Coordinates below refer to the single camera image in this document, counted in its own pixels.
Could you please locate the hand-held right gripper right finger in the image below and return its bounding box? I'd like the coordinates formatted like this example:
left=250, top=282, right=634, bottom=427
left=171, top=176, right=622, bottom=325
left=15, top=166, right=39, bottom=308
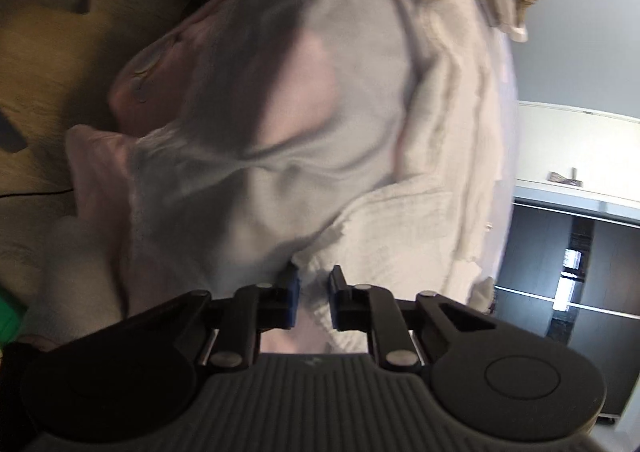
left=327, top=265, right=497, bottom=374

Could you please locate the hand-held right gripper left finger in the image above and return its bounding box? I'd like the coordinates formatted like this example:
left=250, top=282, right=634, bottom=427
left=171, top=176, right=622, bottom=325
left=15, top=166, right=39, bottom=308
left=125, top=265, right=301, bottom=373

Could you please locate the cream textured garment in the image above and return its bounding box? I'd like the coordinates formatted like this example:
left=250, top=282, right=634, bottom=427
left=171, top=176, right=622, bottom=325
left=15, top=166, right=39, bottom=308
left=292, top=0, right=523, bottom=355

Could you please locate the dark glass door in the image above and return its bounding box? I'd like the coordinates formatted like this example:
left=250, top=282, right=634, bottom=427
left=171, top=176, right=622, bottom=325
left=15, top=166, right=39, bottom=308
left=492, top=199, right=640, bottom=425

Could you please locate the pink blanket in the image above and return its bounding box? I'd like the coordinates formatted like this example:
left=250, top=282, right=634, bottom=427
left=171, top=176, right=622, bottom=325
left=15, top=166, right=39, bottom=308
left=30, top=0, right=401, bottom=353

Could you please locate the small object on cabinet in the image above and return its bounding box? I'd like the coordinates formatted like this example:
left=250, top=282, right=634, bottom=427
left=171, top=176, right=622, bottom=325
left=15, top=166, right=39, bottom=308
left=546, top=168, right=587, bottom=189

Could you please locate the green slipper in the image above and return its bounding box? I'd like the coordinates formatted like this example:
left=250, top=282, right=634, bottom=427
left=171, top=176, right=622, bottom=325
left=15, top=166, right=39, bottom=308
left=0, top=289, right=27, bottom=350

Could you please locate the white cabinet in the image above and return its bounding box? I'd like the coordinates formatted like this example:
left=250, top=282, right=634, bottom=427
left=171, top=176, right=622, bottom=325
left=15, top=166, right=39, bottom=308
left=512, top=100, right=640, bottom=223

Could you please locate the black cable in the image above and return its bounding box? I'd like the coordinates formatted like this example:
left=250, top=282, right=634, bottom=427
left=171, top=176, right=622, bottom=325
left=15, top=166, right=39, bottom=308
left=0, top=186, right=76, bottom=200

